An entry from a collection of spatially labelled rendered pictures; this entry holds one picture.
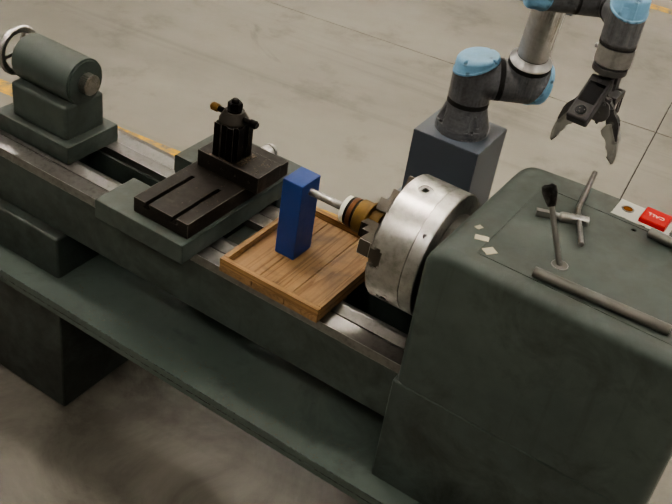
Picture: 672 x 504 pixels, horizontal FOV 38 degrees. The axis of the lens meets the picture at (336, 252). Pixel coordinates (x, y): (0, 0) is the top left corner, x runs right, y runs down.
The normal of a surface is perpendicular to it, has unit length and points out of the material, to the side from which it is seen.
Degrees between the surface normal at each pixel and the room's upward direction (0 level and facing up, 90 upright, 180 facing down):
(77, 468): 0
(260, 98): 0
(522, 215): 0
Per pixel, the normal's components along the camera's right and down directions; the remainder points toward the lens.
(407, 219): -0.24, -0.35
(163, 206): 0.13, -0.80
